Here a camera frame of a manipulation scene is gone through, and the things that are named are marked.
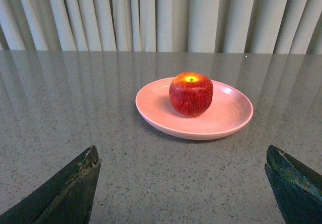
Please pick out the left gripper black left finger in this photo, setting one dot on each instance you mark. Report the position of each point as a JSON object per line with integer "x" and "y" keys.
{"x": 67, "y": 197}

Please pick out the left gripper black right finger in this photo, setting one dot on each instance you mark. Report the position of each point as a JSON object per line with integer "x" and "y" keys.
{"x": 296, "y": 187}

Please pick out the red yellow apple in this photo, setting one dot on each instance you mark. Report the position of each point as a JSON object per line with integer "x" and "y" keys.
{"x": 191, "y": 93}

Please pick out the pink plate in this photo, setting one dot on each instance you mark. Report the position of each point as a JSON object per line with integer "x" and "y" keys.
{"x": 229, "y": 112}

